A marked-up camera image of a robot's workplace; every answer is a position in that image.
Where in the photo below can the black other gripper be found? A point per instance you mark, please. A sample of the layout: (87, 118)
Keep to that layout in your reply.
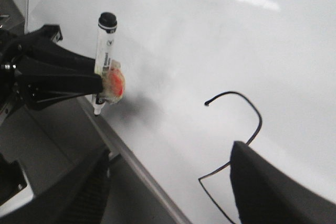
(49, 75)

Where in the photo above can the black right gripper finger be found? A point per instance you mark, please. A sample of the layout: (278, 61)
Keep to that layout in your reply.
(263, 194)

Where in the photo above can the red magnet taped to marker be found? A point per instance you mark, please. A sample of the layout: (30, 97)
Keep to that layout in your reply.
(113, 82)

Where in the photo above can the white black-tipped whiteboard marker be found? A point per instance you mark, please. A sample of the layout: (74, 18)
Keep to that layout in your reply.
(107, 25)

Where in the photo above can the grey aluminium whiteboard tray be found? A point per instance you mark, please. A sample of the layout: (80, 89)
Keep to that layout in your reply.
(114, 143)

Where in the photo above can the white whiteboard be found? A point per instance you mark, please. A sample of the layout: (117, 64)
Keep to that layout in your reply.
(194, 70)

